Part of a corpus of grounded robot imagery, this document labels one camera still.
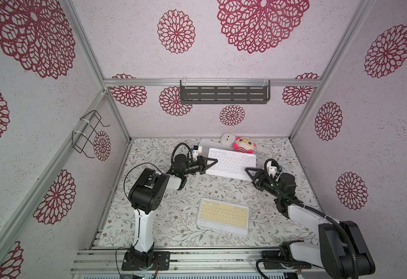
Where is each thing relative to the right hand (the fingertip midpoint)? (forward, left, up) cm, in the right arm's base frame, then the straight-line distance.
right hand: (246, 171), depth 82 cm
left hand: (+6, +13, 0) cm, 14 cm away
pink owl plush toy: (+28, -4, -12) cm, 31 cm away
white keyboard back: (+33, +20, -17) cm, 42 cm away
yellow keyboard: (-16, +10, -16) cm, 25 cm away
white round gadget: (+36, +5, -15) cm, 40 cm away
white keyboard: (+5, +6, -1) cm, 8 cm away
